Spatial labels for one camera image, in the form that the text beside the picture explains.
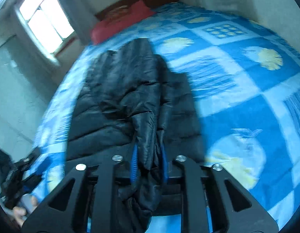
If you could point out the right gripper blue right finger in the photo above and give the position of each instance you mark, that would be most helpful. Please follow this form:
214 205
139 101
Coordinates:
164 164

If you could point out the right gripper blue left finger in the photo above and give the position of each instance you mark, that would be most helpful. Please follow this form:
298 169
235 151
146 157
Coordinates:
134 165

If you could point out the black puffer down jacket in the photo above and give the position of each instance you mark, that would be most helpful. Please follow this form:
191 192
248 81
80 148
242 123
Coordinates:
129 97

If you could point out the person's left hand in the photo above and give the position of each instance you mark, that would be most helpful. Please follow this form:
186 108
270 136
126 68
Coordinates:
28 205

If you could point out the blue patterned bed blanket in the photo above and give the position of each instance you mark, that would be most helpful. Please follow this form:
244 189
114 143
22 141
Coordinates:
246 85

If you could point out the red pillow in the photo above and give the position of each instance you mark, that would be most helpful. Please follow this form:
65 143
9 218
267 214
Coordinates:
119 19

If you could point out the grey right curtain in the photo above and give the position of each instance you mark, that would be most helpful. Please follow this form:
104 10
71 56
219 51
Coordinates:
81 17

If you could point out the bright window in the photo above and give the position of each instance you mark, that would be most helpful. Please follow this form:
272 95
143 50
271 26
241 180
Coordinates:
46 24

